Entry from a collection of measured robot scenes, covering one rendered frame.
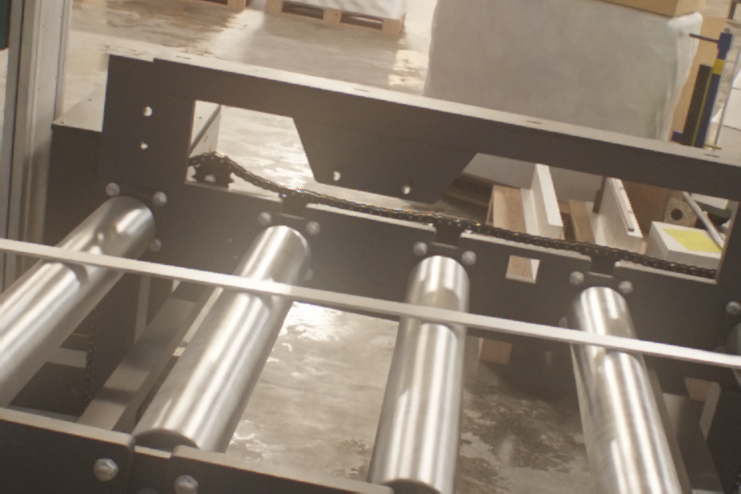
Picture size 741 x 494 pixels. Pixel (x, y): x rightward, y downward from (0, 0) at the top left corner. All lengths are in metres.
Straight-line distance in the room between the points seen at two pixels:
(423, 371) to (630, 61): 3.77
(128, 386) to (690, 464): 0.87
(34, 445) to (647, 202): 3.68
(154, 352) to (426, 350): 0.45
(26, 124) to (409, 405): 1.69
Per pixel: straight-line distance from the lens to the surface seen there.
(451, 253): 2.13
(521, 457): 3.39
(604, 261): 2.23
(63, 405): 3.02
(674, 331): 2.23
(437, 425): 1.50
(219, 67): 2.12
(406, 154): 2.10
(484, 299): 2.18
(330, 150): 2.11
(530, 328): 1.83
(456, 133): 2.07
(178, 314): 2.00
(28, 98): 2.96
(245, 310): 1.72
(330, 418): 3.38
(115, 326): 2.30
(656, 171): 2.11
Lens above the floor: 1.61
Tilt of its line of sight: 18 degrees down
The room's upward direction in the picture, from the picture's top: 10 degrees clockwise
